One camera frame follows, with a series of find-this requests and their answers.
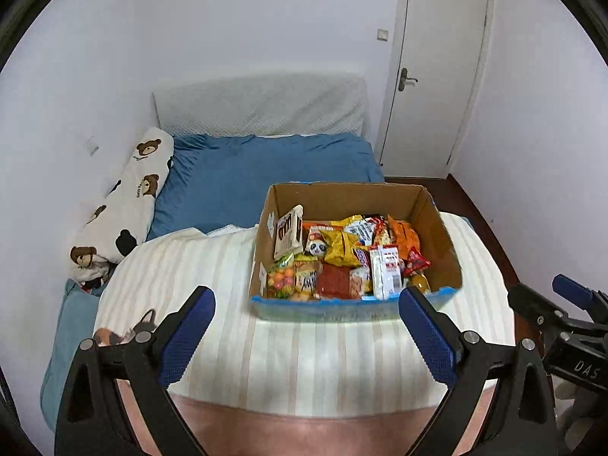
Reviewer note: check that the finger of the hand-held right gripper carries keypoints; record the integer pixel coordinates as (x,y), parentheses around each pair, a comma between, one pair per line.
(574,290)
(536,306)

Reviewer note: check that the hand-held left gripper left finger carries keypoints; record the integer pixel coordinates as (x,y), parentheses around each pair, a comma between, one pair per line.
(190,337)

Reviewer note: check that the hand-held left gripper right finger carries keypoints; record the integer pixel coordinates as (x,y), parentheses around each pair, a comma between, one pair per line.
(427,337)

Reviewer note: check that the blue printed cardboard box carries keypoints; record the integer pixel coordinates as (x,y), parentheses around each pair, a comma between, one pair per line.
(332,311)

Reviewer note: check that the orange snack bag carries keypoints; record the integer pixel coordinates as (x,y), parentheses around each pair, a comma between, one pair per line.
(403,237)

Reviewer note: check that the white chocolate stick snack box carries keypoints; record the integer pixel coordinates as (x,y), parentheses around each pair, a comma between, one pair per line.
(287,232)

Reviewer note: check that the person's right hand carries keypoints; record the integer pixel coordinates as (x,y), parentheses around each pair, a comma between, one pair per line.
(570,420)

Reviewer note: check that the white red snack packet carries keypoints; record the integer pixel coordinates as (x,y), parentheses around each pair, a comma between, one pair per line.
(385,270)

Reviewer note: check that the orange cracker packet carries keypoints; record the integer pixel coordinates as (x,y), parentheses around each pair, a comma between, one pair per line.
(361,281)

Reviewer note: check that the green fruit candy bag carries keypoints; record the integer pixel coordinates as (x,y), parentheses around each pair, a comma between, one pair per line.
(280,280)

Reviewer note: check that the red flat snack packet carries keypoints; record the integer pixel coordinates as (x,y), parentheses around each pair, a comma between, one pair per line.
(332,281)

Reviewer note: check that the light blue cushion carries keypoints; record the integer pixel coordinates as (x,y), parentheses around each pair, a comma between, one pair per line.
(71,342)

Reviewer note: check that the cream striped blanket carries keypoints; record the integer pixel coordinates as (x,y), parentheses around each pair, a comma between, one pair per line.
(308,356)

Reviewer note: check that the white blue striped snack packet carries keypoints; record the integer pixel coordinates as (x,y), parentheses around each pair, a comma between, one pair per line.
(366,230)

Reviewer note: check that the large yellow snack bag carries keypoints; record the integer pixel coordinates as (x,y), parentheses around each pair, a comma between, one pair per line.
(339,247)

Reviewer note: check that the orange label snack packet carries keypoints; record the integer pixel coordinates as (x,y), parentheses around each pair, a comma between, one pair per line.
(306,279)

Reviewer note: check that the small yellow snack bag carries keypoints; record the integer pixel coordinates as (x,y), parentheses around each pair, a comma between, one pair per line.
(352,221)

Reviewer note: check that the panda print snack packet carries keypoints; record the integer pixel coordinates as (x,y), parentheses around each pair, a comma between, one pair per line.
(316,248)

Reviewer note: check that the bear print pillow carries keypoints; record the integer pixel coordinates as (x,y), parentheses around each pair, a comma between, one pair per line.
(128,199)

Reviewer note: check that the blue bedsheet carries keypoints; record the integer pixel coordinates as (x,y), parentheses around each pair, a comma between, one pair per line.
(228,185)

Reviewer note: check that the white padded headboard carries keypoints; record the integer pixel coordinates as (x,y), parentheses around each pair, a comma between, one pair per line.
(261,104)

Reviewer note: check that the white door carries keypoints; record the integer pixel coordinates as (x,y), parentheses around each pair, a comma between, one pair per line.
(437,80)

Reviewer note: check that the white light switch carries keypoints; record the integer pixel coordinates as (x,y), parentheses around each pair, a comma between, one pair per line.
(382,34)

